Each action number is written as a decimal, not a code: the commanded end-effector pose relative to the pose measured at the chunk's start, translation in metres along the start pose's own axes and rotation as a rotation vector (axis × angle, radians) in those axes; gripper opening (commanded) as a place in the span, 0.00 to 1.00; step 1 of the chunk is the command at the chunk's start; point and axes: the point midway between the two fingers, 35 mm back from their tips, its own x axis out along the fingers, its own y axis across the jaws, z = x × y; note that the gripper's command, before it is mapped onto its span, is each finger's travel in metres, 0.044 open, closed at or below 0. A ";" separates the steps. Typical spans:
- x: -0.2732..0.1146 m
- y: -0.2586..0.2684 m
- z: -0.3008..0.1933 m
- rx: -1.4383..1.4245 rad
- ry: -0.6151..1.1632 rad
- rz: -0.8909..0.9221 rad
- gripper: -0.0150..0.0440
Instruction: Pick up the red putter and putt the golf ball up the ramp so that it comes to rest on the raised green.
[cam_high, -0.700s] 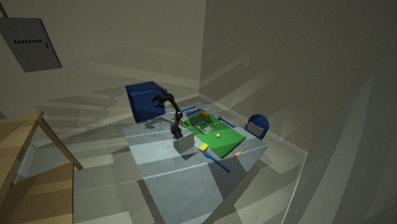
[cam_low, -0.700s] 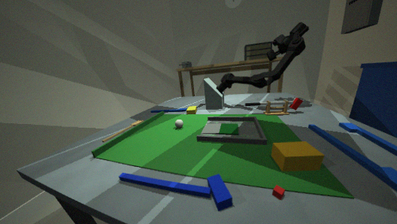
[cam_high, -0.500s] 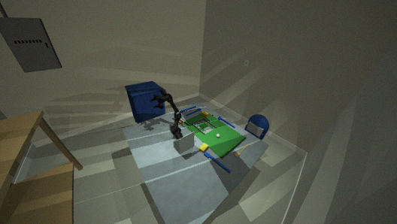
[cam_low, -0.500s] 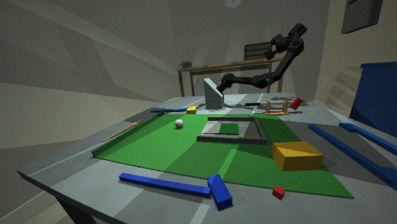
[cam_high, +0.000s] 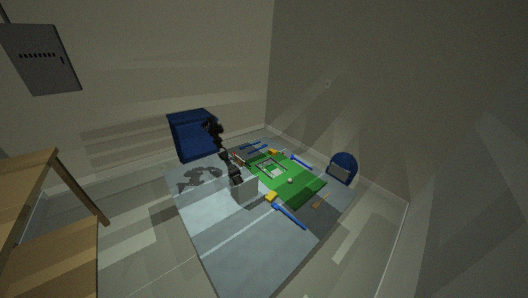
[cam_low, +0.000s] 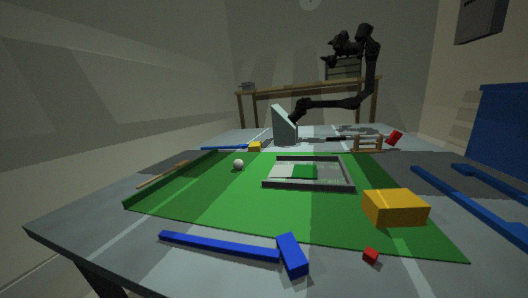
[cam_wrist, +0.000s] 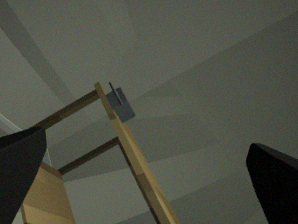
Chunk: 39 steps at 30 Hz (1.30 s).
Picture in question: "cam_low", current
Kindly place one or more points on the white golf ball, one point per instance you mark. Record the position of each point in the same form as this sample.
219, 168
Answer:
238, 164

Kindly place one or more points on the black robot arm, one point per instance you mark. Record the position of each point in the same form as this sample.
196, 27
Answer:
372, 49

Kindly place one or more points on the green flat mat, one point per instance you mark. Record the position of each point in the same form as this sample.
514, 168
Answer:
214, 194

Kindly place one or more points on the small red block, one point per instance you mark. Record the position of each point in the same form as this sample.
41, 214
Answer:
370, 255

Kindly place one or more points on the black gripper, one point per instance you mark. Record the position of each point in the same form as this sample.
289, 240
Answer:
332, 59

